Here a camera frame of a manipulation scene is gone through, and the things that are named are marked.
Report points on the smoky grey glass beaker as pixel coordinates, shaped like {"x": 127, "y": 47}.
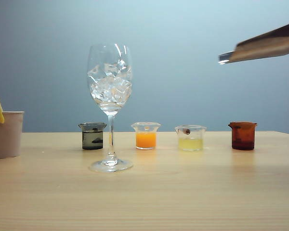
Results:
{"x": 92, "y": 142}

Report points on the brown cork stopper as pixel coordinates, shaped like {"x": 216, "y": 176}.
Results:
{"x": 187, "y": 131}

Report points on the clear ice cubes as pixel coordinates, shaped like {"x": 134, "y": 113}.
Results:
{"x": 110, "y": 86}

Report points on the yellow stir stick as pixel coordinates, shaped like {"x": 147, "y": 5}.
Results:
{"x": 0, "y": 113}

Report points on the white paper cup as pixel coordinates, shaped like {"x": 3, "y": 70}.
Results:
{"x": 6, "y": 137}

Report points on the clear beaker with orange liquid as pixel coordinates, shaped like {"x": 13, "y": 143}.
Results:
{"x": 146, "y": 140}

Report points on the amber glass beaker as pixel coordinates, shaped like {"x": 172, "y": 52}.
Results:
{"x": 242, "y": 139}

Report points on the clear beaker with yellow liquid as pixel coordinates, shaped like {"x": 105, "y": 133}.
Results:
{"x": 190, "y": 144}

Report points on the clear wine glass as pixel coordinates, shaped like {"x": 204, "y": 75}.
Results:
{"x": 111, "y": 166}

